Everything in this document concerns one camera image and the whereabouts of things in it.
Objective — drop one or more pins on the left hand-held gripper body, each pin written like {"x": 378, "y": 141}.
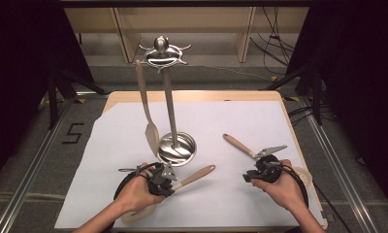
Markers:
{"x": 158, "y": 178}

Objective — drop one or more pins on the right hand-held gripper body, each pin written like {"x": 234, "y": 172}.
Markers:
{"x": 268, "y": 168}

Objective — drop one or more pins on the beige slotted spoon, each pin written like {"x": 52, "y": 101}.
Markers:
{"x": 237, "y": 144}

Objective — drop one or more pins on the steel utensil rack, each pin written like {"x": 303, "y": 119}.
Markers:
{"x": 170, "y": 103}

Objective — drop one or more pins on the person's right hand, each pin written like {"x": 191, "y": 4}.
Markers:
{"x": 284, "y": 191}

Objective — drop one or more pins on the person's left hand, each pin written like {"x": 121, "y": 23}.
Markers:
{"x": 135, "y": 194}

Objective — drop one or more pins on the white table cloth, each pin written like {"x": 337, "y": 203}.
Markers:
{"x": 214, "y": 116}

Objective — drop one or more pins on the black tripod stand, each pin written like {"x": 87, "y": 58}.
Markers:
{"x": 317, "y": 103}
{"x": 53, "y": 103}

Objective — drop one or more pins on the black curtain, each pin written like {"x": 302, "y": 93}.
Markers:
{"x": 20, "y": 64}
{"x": 360, "y": 64}

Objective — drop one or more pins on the aluminium frame rail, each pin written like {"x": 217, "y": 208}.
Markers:
{"x": 335, "y": 161}
{"x": 34, "y": 168}

